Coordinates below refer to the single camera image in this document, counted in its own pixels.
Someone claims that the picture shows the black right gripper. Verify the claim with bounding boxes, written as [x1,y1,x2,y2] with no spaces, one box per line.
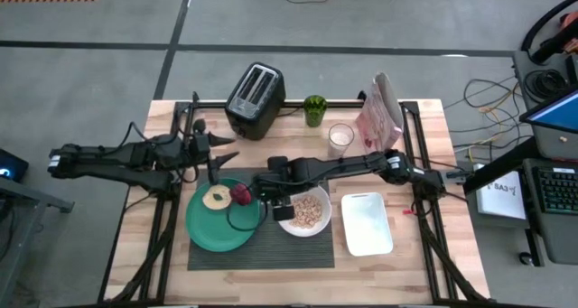
[246,155,300,209]

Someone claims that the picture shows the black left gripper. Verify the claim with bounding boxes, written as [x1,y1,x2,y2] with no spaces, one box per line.
[187,134,241,170]

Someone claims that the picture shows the dark red plum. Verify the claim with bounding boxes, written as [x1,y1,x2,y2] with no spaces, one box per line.
[228,182,253,207]

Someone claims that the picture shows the round toasted bagel half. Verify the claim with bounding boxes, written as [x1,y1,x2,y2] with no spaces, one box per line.
[201,184,233,211]

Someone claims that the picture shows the black two-slot toaster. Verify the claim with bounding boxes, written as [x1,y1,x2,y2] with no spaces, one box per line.
[224,61,287,142]

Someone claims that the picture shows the white rectangular tray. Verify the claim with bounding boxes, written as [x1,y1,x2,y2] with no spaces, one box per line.
[340,191,395,257]

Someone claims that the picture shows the pink strawberry yogurt cereal box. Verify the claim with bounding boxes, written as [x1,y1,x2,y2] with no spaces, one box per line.
[355,71,405,154]

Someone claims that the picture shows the green round plate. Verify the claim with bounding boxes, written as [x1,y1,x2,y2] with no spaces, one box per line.
[184,177,261,254]

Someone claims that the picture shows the dark grey ribbed placemat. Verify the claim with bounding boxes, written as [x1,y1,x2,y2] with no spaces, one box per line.
[186,165,336,272]

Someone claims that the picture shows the white round bowl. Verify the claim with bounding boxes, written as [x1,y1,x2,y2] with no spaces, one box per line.
[275,185,333,238]

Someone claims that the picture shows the glass of milk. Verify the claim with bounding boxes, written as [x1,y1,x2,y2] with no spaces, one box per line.
[327,122,356,161]

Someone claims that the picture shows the green drinking cup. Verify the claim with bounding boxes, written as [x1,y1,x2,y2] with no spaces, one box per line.
[303,94,329,128]

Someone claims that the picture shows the grey metal side table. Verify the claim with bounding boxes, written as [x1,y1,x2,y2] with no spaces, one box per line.
[0,176,76,307]

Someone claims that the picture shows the black computer with blue light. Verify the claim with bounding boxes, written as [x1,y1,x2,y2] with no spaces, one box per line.
[0,148,30,183]

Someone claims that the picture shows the white paper sheet with print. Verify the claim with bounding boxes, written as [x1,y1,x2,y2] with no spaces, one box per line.
[474,175,527,220]

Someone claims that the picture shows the black backlit keyboard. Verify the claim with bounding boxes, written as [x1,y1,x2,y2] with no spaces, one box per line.
[532,165,578,215]

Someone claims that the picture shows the open laptop blue screen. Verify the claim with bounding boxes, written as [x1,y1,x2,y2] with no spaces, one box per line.
[517,89,578,135]

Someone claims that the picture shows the orange red tool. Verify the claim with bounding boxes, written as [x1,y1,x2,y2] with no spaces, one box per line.
[557,10,578,54]

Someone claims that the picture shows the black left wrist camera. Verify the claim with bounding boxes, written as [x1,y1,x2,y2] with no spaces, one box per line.
[191,117,210,136]

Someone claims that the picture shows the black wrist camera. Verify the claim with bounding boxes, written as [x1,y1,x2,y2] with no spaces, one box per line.
[191,117,210,136]
[272,198,296,223]

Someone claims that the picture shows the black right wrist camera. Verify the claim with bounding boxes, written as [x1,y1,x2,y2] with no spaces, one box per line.
[272,198,296,223]

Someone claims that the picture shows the tangled black floor cables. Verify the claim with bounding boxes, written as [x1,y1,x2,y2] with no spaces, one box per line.
[444,75,534,164]

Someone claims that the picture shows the yellow floor cable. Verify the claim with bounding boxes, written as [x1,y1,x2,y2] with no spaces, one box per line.
[467,89,520,163]

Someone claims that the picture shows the coiled black cable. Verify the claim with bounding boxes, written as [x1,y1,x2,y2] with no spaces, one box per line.
[523,68,571,102]

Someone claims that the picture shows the thick black hose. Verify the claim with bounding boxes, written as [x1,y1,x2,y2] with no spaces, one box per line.
[520,0,578,52]

